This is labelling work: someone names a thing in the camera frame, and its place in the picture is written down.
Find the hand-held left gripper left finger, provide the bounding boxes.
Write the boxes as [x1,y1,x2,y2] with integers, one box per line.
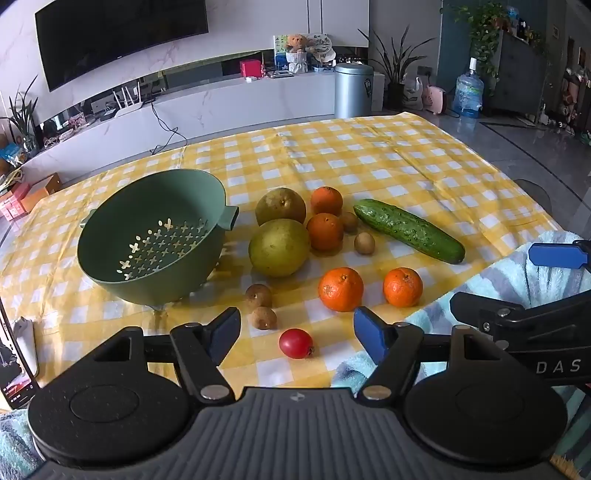
[93,307,242,402]

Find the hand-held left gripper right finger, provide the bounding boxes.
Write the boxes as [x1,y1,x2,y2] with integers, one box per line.
[353,306,502,402]

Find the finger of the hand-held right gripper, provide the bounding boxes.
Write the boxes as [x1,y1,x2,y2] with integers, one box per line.
[450,290,591,342]
[529,239,591,272]

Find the orange mandarin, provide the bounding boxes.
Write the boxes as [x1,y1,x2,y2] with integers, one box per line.
[383,267,424,308]
[306,213,345,252]
[310,186,344,217]
[318,267,365,312]

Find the red cherry tomato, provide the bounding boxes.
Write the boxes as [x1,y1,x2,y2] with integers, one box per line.
[278,328,315,359]

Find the green yellow pear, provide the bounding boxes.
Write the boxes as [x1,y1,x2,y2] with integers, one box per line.
[248,219,311,278]

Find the green cucumber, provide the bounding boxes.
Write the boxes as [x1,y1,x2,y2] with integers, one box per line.
[353,198,466,265]

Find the brown speckled pear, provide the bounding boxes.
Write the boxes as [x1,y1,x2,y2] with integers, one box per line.
[255,187,307,227]

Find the green colander bowl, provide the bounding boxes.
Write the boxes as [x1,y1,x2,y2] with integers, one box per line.
[76,169,240,306]

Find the teal striped fleece cloth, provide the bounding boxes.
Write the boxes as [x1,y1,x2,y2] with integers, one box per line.
[332,229,591,480]

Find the dark chair back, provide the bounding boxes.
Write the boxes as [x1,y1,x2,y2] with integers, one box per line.
[512,179,552,215]

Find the cluttered display shelf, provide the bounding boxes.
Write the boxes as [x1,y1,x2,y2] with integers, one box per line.
[556,28,591,139]

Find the yellow checked tablecloth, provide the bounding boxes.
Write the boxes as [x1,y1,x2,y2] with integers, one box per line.
[0,112,568,411]

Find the blue water jug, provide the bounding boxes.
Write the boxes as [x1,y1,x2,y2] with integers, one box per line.
[452,58,485,120]

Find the dark grey cabinet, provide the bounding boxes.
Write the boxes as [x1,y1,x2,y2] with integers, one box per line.
[489,32,555,116]

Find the small pink fan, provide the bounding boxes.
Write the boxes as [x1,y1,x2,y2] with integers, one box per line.
[425,85,446,114]

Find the white plastic bag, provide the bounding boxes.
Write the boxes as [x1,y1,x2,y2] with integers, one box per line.
[403,76,426,110]

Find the smartphone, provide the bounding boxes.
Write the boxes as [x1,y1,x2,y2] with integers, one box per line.
[0,295,38,411]

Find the potted snake plant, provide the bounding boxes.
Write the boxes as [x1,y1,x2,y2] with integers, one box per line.
[358,25,437,112]

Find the orange cardboard box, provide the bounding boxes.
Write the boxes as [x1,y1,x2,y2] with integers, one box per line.
[21,172,63,213]

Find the white marble tv console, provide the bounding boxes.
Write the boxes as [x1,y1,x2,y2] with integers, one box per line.
[21,71,386,185]

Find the silver trash can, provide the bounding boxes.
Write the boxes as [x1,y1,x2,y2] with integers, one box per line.
[333,63,375,120]

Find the white router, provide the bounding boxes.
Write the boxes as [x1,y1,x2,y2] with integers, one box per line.
[113,83,155,116]

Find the trailing pothos plant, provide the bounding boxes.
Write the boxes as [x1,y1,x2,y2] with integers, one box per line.
[450,2,509,79]

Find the pink boxes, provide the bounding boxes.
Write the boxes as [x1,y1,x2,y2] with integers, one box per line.
[0,182,31,220]

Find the plant in glass vase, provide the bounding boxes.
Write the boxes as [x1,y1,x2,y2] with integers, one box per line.
[0,76,42,155]

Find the blue snack packet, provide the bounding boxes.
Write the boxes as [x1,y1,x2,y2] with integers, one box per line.
[0,143,26,171]

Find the standing picture card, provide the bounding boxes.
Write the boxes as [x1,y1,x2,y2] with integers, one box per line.
[273,33,296,72]

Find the round hand fan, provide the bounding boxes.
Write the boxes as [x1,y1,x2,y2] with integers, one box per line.
[305,33,335,63]

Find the teddy bear in basket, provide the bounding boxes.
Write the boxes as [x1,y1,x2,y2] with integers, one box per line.
[284,33,309,75]

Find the black curved television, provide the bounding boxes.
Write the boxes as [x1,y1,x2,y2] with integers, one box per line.
[34,0,209,92]

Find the black cable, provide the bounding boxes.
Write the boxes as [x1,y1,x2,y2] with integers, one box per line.
[150,99,188,155]

